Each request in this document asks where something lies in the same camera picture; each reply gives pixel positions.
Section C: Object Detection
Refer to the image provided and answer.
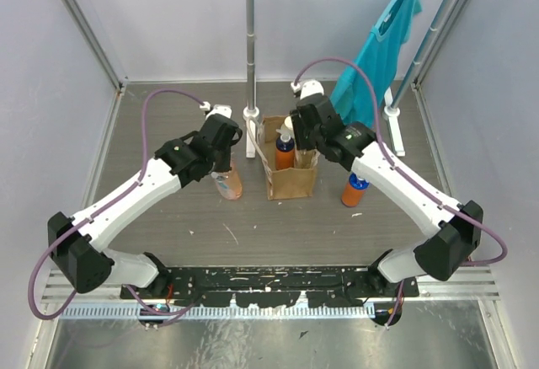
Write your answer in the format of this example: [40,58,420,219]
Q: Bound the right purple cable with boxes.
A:
[290,57,509,329]

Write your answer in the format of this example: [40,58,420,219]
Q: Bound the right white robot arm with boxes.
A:
[290,94,483,297]

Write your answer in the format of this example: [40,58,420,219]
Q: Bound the green bottle cream cap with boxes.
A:
[282,115,294,136]

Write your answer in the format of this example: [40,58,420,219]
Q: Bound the aluminium frame rail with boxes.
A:
[62,266,499,324]

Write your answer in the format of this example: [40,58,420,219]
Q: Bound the teal t-shirt on hanger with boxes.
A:
[330,0,422,128]

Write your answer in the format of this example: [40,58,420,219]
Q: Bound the amber bottle white cap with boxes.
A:
[294,149,318,169]

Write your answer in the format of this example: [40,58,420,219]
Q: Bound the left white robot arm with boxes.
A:
[47,105,243,298]

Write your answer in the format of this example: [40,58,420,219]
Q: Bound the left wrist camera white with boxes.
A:
[199,101,232,119]

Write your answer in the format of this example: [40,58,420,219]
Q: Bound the white metal clothes rack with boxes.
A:
[243,0,457,157]

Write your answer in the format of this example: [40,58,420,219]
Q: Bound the blue pump bottle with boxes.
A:
[275,129,295,170]

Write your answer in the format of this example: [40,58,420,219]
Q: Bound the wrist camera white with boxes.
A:
[291,79,324,100]
[199,101,232,119]

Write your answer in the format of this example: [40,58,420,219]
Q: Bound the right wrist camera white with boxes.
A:
[291,79,324,100]

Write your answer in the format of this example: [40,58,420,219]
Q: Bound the brown canvas tote bag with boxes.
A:
[246,115,318,201]

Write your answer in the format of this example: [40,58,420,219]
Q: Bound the pink cap clear bottle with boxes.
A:
[211,157,243,201]

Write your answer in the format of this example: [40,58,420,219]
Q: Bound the orange bottle blue cap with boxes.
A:
[341,174,370,207]

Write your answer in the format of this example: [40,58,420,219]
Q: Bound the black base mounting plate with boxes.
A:
[135,265,398,308]

